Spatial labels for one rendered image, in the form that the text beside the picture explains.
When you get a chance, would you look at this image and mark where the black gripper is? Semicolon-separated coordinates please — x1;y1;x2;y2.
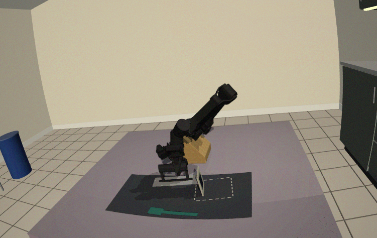
165;139;188;176

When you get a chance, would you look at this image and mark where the beige tile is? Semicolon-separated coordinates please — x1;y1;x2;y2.
196;166;204;196

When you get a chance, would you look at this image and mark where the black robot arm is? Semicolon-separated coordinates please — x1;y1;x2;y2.
156;84;237;160

